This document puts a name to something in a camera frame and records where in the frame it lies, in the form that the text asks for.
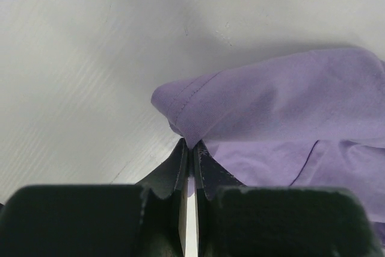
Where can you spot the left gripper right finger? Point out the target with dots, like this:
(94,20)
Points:
(236,220)

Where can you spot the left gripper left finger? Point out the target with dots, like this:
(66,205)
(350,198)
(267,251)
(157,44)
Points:
(143,219)

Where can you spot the purple t shirt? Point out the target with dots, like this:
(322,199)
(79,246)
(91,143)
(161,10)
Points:
(309,119)

